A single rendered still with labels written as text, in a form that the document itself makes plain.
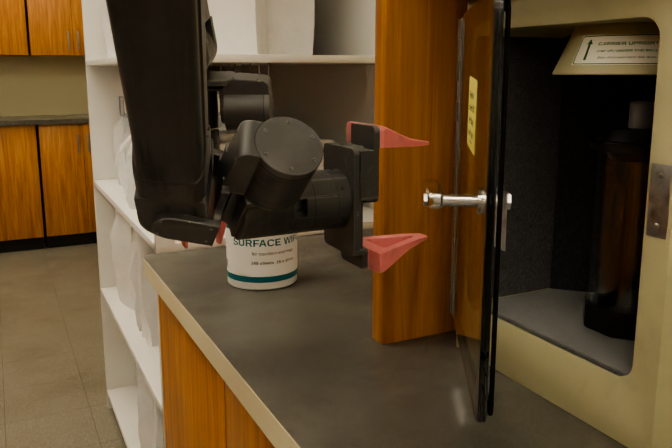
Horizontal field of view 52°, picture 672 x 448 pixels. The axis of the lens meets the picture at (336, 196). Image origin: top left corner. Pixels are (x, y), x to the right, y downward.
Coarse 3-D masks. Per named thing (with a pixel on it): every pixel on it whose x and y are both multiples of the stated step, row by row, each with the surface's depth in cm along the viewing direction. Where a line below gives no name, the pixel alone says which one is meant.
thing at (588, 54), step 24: (600, 24) 73; (624, 24) 71; (648, 24) 70; (576, 48) 75; (600, 48) 72; (624, 48) 70; (648, 48) 70; (552, 72) 80; (576, 72) 74; (600, 72) 71; (624, 72) 70; (648, 72) 69
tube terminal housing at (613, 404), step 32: (512, 0) 80; (544, 0) 75; (576, 0) 71; (608, 0) 68; (640, 0) 64; (512, 32) 86; (544, 32) 88; (640, 288) 67; (640, 320) 67; (512, 352) 85; (544, 352) 80; (640, 352) 68; (544, 384) 80; (576, 384) 76; (608, 384) 72; (640, 384) 68; (576, 416) 76; (608, 416) 72; (640, 416) 68
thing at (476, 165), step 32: (480, 0) 67; (480, 32) 66; (480, 64) 66; (480, 96) 65; (480, 128) 65; (480, 160) 64; (480, 224) 64; (480, 256) 63; (480, 288) 63; (480, 320) 62; (480, 352) 62; (480, 384) 63; (480, 416) 64
